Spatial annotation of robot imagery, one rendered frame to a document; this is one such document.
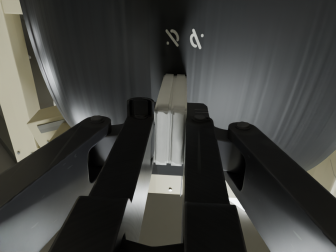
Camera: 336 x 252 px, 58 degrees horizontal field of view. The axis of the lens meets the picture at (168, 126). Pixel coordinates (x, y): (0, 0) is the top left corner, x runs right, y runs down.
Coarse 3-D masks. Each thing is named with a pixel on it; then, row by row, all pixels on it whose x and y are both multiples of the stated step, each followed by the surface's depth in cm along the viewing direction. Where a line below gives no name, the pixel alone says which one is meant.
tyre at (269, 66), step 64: (64, 0) 18; (128, 0) 17; (192, 0) 17; (256, 0) 17; (320, 0) 17; (64, 64) 21; (128, 64) 20; (192, 64) 20; (256, 64) 19; (320, 64) 19; (320, 128) 23
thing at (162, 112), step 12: (168, 84) 18; (168, 96) 15; (156, 108) 14; (168, 108) 14; (156, 120) 14; (168, 120) 14; (156, 132) 14; (168, 132) 14; (156, 144) 14; (168, 144) 15; (156, 156) 15; (168, 156) 15
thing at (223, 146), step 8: (192, 104) 17; (200, 104) 17; (192, 112) 16; (200, 112) 16; (216, 128) 14; (184, 136) 14; (216, 136) 13; (224, 136) 13; (184, 144) 14; (224, 144) 13; (232, 144) 13; (224, 152) 13; (232, 152) 13; (224, 160) 13; (232, 160) 13; (240, 160) 13; (224, 168) 13; (232, 168) 13; (240, 168) 13
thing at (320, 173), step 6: (330, 156) 51; (324, 162) 53; (330, 162) 51; (312, 168) 57; (318, 168) 55; (324, 168) 53; (330, 168) 50; (312, 174) 57; (318, 174) 55; (324, 174) 52; (330, 174) 50; (318, 180) 55; (324, 180) 52; (330, 180) 50; (324, 186) 52; (330, 186) 50; (330, 192) 51
